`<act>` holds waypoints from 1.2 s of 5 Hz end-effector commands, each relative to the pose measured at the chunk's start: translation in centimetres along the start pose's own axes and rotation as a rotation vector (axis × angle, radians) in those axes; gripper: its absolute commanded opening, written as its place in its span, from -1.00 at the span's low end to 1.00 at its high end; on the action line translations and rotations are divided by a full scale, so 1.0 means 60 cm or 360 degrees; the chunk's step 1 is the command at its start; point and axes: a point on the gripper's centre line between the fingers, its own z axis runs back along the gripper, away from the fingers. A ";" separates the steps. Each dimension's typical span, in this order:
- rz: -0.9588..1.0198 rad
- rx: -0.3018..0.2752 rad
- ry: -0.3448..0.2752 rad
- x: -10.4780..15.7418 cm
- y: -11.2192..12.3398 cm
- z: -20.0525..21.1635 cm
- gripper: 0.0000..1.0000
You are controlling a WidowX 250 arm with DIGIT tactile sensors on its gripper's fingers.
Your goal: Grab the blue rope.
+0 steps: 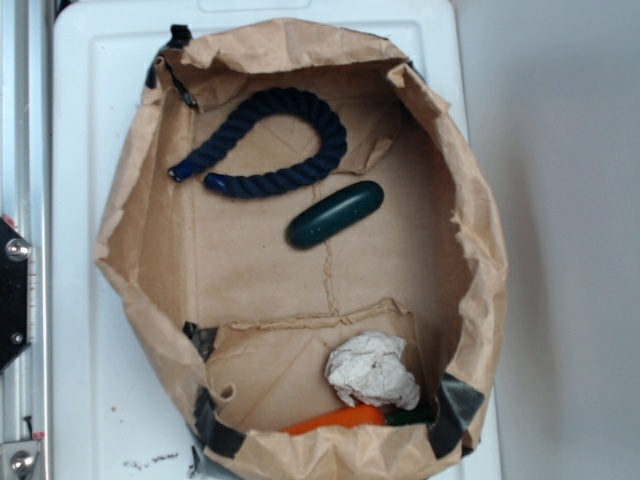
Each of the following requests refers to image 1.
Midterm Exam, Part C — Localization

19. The dark blue twisted rope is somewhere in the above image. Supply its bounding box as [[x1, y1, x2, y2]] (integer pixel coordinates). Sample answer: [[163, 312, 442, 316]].
[[167, 87, 349, 200]]

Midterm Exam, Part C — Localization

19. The dark green toy cucumber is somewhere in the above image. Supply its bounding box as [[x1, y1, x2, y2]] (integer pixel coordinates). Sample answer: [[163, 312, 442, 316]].
[[285, 181, 385, 250]]

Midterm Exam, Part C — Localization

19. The brown paper bag tray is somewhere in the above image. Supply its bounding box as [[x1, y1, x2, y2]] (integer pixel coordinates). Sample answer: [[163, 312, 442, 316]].
[[95, 18, 508, 479]]

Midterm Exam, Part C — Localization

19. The crumpled white paper ball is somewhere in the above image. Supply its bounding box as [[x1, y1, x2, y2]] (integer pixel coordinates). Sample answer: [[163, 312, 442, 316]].
[[324, 331, 421, 410]]

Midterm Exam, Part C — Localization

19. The orange toy carrot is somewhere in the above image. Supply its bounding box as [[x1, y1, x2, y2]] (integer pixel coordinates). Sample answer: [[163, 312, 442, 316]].
[[280, 401, 435, 436]]

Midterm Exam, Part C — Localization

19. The black mounting plate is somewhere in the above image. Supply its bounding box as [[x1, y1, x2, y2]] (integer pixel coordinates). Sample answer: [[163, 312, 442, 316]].
[[0, 215, 31, 373]]

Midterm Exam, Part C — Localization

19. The aluminium frame rail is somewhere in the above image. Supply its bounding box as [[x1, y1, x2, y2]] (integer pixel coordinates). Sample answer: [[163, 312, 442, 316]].
[[1, 1, 56, 479]]

